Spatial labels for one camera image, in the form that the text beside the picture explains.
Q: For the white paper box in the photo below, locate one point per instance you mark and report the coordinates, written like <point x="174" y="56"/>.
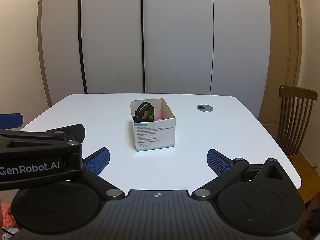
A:
<point x="157" y="134"/>

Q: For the grey table cable grommet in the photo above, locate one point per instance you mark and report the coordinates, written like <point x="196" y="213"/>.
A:
<point x="205" y="108"/>

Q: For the red patterned cloth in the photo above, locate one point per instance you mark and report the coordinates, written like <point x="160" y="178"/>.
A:
<point x="7" y="217"/>

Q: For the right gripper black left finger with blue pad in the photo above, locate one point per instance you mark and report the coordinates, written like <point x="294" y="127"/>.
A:
<point x="92" y="166"/>

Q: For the brown wooden door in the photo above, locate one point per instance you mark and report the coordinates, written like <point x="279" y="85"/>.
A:
<point x="284" y="61"/>

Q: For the white wardrobe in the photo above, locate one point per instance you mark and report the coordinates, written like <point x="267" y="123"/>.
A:
<point x="209" y="47"/>

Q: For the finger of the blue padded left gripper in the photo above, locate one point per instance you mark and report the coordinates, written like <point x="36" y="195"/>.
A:
<point x="12" y="120"/>

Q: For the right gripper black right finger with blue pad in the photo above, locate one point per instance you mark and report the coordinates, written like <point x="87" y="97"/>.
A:
<point x="228" y="172"/>

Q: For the wooden chair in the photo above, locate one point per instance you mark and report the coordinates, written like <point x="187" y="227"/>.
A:
<point x="295" y="111"/>

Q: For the black green wristwatch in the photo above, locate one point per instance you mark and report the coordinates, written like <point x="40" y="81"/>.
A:
<point x="144" y="113"/>

